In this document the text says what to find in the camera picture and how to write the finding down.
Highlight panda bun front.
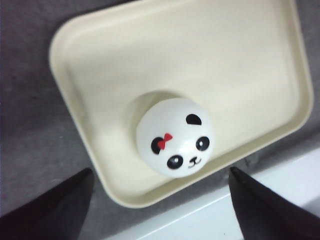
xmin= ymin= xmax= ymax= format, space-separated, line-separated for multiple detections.
xmin=136 ymin=98 xmax=214 ymax=178

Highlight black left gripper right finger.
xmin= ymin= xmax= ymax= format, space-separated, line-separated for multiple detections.
xmin=228 ymin=167 xmax=320 ymax=240

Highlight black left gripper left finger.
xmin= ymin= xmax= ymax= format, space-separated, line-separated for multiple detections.
xmin=0 ymin=168 xmax=94 ymax=240

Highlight cream rectangular tray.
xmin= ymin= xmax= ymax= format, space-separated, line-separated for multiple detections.
xmin=48 ymin=0 xmax=314 ymax=208

